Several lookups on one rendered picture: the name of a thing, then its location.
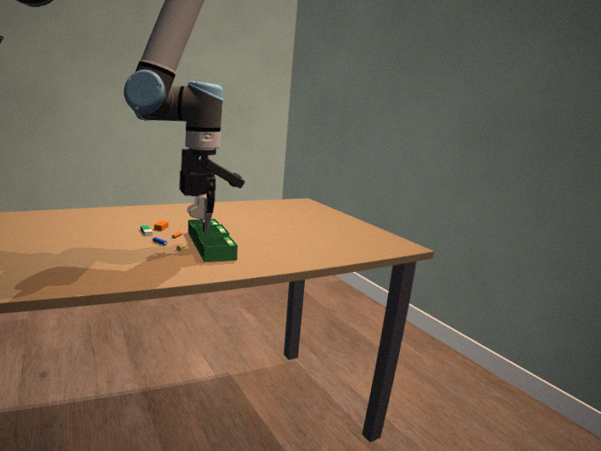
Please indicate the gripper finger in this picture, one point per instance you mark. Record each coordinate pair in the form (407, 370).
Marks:
(205, 207)
(194, 205)

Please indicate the green and beige eraser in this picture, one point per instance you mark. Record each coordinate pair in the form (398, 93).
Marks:
(146, 230)

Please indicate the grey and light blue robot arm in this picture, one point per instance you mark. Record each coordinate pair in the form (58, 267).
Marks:
(199, 104)

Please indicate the green rack of bins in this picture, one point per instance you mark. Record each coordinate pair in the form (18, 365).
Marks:
(212, 239)

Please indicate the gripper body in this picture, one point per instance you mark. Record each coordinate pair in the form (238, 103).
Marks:
(195, 179)

